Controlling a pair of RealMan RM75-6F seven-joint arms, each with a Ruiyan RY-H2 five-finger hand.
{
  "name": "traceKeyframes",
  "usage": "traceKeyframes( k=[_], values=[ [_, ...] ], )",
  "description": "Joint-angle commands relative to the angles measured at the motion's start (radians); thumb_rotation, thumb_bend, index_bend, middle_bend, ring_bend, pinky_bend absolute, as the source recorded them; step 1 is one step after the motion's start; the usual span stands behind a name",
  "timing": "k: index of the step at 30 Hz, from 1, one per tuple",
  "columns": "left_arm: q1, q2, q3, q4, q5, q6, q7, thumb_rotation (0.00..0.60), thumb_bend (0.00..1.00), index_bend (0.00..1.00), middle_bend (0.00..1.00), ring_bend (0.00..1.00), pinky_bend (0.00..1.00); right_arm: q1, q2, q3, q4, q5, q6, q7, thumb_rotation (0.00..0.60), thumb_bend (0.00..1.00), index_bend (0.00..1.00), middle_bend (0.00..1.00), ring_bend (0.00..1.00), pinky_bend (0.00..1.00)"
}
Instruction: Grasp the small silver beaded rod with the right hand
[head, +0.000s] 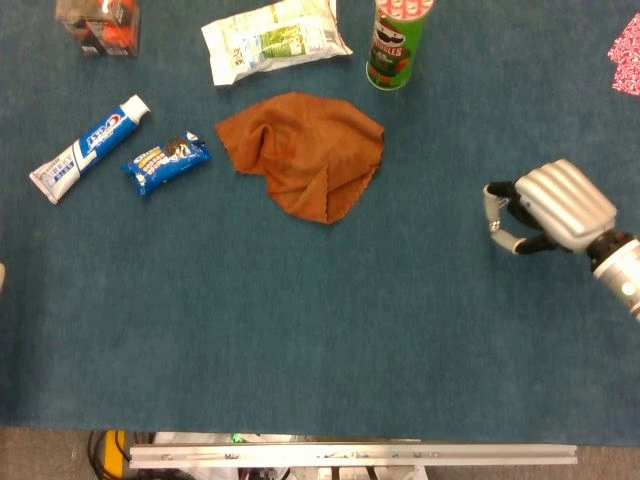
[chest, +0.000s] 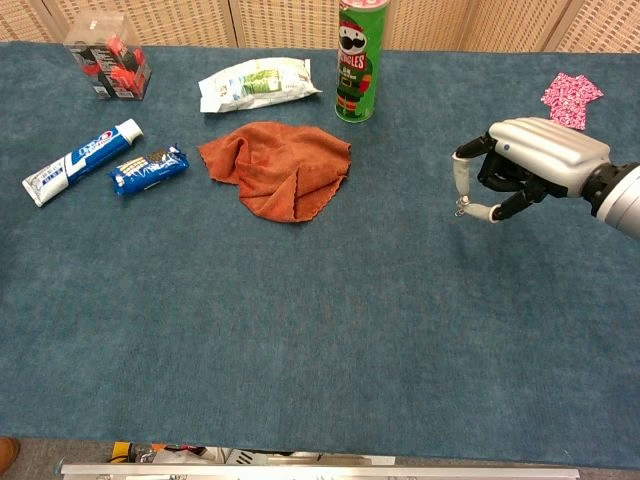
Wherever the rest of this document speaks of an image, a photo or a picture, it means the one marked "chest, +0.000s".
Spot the clear box with red items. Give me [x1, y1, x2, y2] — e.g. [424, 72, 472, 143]
[63, 12, 153, 101]

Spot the blue Oreo cookie pack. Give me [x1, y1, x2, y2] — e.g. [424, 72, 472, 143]
[109, 144, 191, 197]

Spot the blue felt table mat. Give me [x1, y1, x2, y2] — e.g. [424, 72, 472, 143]
[0, 40, 640, 465]

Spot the pink patterned cloth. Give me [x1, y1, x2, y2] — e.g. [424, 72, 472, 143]
[542, 72, 605, 132]

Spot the green Pringles can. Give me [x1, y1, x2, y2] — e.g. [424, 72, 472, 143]
[334, 0, 391, 124]

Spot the orange microfibre cloth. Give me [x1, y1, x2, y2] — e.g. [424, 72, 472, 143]
[197, 120, 353, 224]

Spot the wicker folding screen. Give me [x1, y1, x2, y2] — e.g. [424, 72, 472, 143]
[0, 0, 640, 54]

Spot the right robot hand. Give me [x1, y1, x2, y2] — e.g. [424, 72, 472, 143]
[451, 116, 613, 225]

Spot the white snack bag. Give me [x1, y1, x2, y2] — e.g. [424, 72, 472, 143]
[197, 56, 324, 114]

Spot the Crest toothpaste tube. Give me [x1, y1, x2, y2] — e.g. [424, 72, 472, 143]
[21, 118, 145, 208]

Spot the aluminium profile rail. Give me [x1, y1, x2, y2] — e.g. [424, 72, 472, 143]
[60, 464, 581, 480]

